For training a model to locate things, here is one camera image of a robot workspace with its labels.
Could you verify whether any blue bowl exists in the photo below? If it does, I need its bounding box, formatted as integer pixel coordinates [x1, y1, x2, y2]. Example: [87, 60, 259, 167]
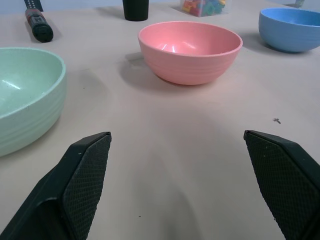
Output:
[258, 7, 320, 53]

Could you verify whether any black and red marker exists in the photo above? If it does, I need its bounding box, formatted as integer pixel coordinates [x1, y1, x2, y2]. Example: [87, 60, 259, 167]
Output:
[24, 9, 54, 43]

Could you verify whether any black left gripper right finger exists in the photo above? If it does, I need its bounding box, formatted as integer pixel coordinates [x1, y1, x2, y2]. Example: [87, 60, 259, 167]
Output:
[243, 129, 320, 240]

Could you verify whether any black cup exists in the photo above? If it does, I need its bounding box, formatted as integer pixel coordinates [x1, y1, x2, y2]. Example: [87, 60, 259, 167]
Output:
[122, 0, 149, 22]

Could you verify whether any black dotted strap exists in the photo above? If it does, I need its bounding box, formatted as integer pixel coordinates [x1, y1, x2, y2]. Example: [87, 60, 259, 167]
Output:
[23, 0, 44, 13]

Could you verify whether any green bowl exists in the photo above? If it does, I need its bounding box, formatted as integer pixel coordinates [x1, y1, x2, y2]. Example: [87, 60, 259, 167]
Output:
[0, 47, 68, 158]

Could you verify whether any clear box of colourful pieces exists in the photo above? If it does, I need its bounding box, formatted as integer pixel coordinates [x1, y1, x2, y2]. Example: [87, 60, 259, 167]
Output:
[179, 0, 227, 18]

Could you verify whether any red bowl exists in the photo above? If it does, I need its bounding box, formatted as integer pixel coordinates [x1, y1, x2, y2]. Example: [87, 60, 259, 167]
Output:
[137, 21, 244, 86]

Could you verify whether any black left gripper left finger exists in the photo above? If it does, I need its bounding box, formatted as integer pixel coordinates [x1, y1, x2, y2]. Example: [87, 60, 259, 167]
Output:
[0, 131, 112, 240]

